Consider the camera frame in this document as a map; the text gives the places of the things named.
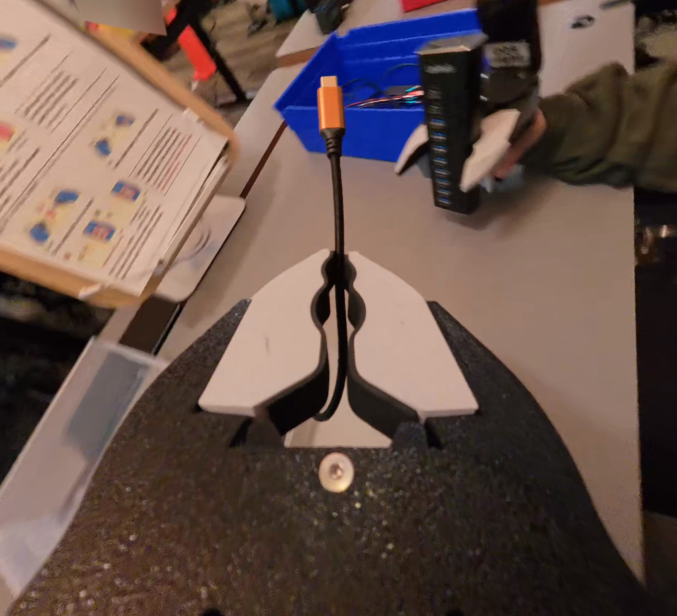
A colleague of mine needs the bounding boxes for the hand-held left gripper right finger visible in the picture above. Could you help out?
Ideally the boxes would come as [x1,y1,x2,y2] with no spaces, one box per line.
[346,251,480,438]

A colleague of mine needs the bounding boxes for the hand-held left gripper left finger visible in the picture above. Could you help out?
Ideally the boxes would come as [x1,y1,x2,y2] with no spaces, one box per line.
[198,250,339,435]

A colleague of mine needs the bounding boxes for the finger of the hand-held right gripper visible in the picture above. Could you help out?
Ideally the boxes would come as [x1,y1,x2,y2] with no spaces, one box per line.
[459,109,523,193]
[394,123,430,175]

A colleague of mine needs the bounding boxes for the black multiport USB hub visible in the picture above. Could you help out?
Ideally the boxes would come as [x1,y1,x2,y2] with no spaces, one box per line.
[415,33,490,215]

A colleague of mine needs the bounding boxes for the blue plastic bin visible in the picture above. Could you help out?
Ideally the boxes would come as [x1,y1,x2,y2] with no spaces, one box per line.
[274,8,490,163]

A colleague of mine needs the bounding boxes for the orange plug USB cable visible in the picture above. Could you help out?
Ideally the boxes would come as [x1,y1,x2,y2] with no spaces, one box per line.
[312,76,352,424]

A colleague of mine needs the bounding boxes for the clear plastic organizer box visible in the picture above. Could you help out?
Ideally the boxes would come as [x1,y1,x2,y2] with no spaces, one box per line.
[0,338,170,601]

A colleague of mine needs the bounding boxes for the person's right forearm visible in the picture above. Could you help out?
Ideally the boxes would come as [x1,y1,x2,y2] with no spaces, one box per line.
[521,62,677,189]

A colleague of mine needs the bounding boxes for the grey desk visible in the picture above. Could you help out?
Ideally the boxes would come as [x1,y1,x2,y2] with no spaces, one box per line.
[98,0,643,590]

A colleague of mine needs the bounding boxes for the person's right hand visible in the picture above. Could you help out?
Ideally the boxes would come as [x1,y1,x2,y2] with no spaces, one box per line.
[493,110,548,180]

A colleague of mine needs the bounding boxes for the instruction sheet on wooden stand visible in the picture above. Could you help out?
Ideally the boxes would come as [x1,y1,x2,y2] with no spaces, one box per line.
[0,0,246,310]

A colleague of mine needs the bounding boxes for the printed instruction sheet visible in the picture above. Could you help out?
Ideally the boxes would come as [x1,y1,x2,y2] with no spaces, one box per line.
[0,0,231,297]

